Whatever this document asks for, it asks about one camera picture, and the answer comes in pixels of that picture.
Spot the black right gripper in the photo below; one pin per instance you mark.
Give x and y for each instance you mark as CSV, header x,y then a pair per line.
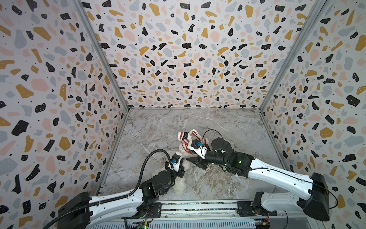
x,y
202,162

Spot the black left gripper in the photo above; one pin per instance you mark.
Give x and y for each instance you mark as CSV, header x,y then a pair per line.
x,y
181,171

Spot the white plush teddy bear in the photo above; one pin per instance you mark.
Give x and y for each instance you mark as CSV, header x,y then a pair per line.
x,y
161,180

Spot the red white striped sweater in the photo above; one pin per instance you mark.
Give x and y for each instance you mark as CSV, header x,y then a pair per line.
x,y
185,139

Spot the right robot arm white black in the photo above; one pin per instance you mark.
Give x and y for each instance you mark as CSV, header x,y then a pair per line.
x,y
305,193

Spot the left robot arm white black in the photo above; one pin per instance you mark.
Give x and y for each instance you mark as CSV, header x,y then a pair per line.
x,y
84,211

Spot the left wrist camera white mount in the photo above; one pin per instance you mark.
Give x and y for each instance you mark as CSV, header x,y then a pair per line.
x,y
176,162

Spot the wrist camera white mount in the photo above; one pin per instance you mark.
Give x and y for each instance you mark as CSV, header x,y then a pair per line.
x,y
176,162
197,147

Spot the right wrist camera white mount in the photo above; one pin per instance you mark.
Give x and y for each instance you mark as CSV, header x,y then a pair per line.
x,y
197,147

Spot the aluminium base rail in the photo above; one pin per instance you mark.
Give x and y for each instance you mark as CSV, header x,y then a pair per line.
x,y
212,214

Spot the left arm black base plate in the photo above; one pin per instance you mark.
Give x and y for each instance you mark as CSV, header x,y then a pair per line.
x,y
152,211

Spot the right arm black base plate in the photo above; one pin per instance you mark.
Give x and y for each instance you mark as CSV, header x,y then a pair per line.
x,y
246,209

